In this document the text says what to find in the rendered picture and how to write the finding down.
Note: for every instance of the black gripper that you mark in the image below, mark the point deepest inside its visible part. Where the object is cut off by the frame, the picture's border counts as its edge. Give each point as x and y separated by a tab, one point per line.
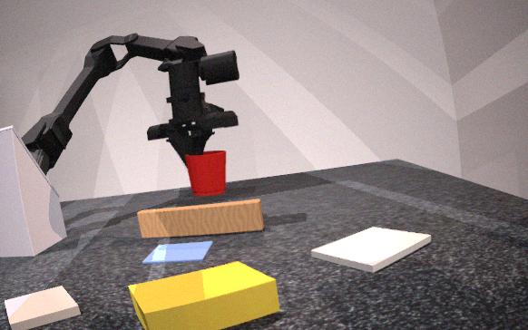
186	109

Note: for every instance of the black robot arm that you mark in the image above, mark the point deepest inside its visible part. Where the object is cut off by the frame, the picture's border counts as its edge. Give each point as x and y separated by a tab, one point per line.
185	59

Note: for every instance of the red cup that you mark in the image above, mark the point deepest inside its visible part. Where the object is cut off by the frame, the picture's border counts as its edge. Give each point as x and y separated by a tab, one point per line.
207	172

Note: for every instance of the yellow rectangular block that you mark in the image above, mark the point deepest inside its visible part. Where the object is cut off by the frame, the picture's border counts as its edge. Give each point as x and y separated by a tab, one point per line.
211	299

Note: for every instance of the light wooden plank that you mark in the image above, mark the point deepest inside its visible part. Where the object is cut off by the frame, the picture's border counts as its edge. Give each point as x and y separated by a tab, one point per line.
201	220

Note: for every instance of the white flat pad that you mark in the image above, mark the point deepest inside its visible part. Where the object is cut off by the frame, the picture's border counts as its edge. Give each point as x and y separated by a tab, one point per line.
371	249

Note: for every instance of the beige flat block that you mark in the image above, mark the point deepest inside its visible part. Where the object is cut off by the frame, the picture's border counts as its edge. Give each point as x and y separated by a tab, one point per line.
40	308

